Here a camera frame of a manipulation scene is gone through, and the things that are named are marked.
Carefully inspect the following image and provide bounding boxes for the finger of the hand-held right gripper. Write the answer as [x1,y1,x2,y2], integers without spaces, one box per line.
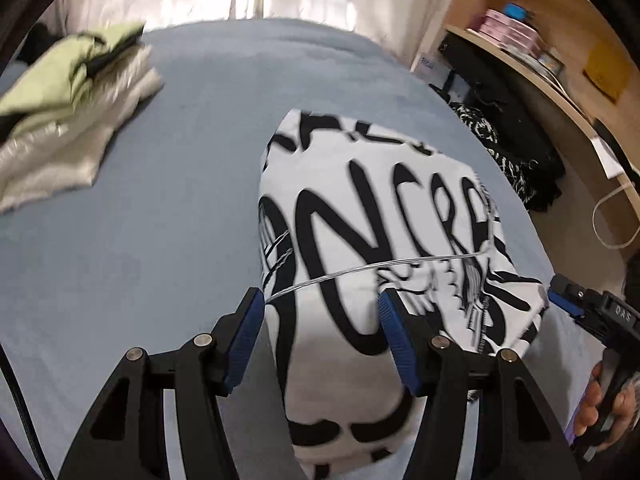
[547,275,603,333]

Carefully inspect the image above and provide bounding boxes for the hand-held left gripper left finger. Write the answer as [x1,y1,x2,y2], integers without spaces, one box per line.
[59,286,266,480]

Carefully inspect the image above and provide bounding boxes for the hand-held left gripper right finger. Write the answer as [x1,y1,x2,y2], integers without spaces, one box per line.
[377,289,583,480]

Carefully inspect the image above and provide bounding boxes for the black and white printed jacket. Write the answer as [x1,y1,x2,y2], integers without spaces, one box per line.
[257,107,550,478]

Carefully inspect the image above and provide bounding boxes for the person's right hand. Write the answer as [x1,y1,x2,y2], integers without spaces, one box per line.
[572,362,640,453]

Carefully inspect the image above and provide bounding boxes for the blue bed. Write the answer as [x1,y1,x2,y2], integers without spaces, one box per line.
[0,17,601,480]

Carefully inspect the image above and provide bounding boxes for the white paper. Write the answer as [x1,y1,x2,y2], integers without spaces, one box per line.
[590,135,626,180]

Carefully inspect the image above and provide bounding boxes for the black desk item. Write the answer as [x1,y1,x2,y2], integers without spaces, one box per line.
[595,119,640,186]

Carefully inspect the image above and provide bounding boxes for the black white patterned garment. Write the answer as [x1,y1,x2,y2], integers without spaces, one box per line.
[450,102,538,206]

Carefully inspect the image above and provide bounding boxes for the wooden shelf unit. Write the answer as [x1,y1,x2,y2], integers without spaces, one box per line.
[410,0,640,261]

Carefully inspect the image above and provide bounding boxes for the black hanging cloth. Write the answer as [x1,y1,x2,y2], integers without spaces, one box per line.
[437,32,566,213]

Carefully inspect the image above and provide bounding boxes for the yellow envelope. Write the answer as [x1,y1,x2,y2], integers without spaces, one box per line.
[582,42,633,103]

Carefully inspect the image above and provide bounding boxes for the small colourful box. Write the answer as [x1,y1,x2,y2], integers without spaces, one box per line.
[537,50,566,77]

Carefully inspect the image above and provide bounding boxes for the silver white folded jacket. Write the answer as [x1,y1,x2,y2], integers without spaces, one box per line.
[0,47,165,213]

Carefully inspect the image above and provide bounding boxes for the white box blue label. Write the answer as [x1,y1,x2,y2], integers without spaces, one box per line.
[417,52,451,88]

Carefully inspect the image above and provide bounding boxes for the pink storage boxes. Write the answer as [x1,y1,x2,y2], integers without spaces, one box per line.
[467,7,543,58]

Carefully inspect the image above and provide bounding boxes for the light green garment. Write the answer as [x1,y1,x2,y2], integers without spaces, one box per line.
[0,22,147,136]

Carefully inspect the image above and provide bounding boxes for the white cable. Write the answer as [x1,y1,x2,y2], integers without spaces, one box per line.
[592,182,640,250]

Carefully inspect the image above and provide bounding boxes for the black cable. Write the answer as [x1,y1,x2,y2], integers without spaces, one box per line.
[0,345,56,480]

